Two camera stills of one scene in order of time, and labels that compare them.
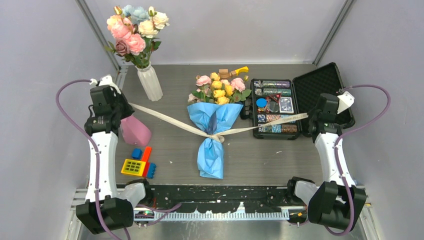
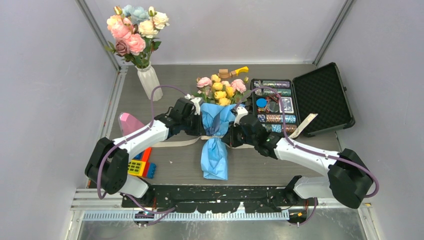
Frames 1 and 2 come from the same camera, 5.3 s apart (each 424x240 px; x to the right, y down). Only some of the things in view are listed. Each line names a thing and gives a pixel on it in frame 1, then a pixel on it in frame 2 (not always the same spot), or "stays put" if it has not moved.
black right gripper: [312, 113] → [230, 138]
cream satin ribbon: [219, 138] → [304, 127]
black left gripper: [128, 110] → [198, 130]
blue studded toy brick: [151, 170] stays put
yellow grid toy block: [133, 167] stays put
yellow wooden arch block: [244, 69] stays put
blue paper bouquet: [214, 104] stays put
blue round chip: [261, 102] stays put
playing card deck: [286, 105] stays put
